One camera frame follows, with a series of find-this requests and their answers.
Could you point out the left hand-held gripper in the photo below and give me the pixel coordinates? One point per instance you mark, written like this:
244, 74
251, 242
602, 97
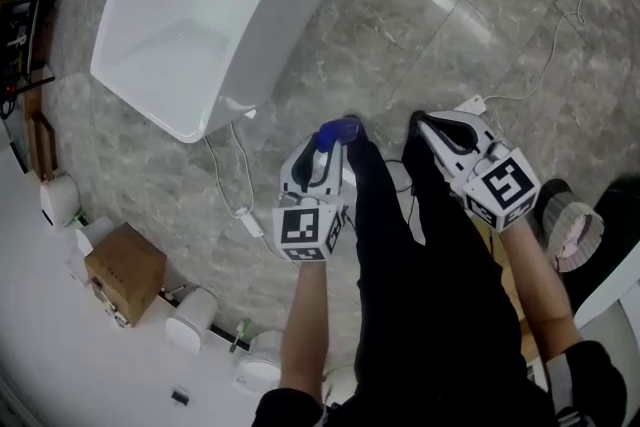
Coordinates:
300, 227

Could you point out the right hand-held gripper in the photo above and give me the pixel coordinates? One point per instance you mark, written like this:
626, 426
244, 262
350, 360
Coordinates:
505, 187

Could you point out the blue bottle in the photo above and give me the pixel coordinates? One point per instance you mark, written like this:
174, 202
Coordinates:
336, 132

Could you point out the white bathtub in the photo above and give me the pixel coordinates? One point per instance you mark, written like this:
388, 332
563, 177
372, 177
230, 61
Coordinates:
200, 25

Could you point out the person's right forearm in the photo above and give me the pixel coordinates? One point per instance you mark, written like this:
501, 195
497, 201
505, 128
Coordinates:
540, 285

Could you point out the person's left forearm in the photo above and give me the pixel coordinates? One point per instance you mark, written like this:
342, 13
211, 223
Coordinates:
305, 315

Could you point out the white power strip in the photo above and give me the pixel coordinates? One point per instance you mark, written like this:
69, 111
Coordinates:
470, 104

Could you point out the grey striped slipper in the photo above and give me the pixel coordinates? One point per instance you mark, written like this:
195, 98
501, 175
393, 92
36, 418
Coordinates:
575, 227

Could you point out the person's black trousers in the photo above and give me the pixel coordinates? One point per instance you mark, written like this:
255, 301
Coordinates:
430, 290

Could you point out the brown cardboard box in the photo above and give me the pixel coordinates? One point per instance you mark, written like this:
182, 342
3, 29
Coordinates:
127, 272

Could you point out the small black floor item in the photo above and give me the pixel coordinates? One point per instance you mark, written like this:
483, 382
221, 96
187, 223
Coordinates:
180, 397

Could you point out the person's black top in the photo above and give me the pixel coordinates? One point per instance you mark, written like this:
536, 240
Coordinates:
590, 385

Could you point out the dark cluttered shelf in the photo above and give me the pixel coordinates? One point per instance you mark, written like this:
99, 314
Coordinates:
22, 15

